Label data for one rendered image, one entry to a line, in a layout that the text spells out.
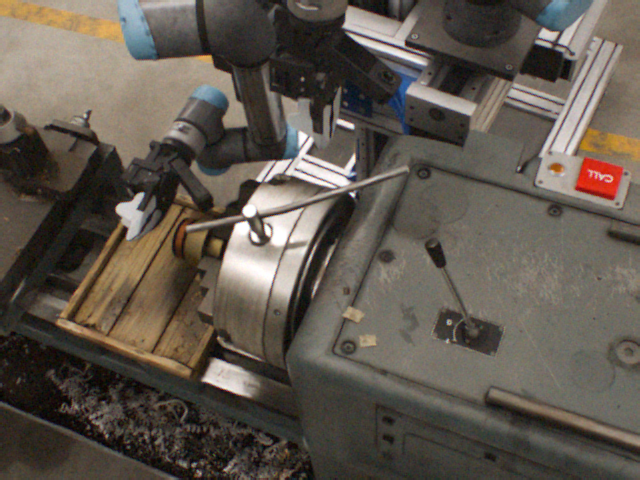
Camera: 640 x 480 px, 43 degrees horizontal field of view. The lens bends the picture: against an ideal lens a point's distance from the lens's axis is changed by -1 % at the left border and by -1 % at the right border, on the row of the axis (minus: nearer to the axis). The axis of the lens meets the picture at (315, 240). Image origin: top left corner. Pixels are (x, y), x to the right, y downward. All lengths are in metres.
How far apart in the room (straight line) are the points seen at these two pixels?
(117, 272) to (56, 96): 1.74
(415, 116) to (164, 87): 1.77
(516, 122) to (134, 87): 1.46
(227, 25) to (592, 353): 0.73
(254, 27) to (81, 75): 2.09
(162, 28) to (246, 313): 0.47
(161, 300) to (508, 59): 0.81
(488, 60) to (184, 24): 0.58
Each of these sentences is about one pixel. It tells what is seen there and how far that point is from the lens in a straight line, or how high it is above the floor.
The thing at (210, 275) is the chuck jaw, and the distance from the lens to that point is 1.38.
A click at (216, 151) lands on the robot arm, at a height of 1.00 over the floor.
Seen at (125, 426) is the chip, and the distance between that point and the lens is 1.89.
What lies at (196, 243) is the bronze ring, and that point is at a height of 1.11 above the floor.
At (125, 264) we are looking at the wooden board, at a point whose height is 0.89.
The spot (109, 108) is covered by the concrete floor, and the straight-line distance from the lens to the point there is 3.23.
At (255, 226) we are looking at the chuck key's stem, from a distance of 1.20.
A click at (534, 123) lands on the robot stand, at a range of 2.75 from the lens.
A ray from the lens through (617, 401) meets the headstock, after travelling 1.13.
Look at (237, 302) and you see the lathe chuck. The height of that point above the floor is 1.17.
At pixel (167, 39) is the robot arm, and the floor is 1.38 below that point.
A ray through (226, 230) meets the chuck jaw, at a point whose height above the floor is 1.13.
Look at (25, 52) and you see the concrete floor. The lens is 3.58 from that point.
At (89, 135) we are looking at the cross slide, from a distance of 1.82.
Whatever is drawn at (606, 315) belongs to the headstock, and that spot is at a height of 1.25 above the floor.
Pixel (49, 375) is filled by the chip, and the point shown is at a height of 0.59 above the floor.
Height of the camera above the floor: 2.27
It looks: 57 degrees down
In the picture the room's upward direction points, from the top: 8 degrees counter-clockwise
